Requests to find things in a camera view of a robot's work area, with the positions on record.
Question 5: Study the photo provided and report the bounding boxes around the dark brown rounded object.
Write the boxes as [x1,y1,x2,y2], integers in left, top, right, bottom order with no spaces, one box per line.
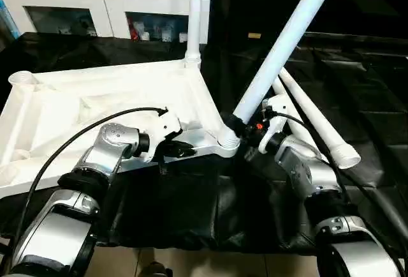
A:
[143,260,173,277]

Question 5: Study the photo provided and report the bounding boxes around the black plastic mat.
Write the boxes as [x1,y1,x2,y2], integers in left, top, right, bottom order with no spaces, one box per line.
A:
[0,31,408,255]

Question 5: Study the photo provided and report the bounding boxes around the white plastic table top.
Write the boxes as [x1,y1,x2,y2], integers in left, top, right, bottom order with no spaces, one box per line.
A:
[0,58,240,198]

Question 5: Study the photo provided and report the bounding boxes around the white plastic table leg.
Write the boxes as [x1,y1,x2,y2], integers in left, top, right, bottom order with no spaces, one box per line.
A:
[279,67,361,170]
[186,0,205,67]
[272,75,330,165]
[218,0,344,151]

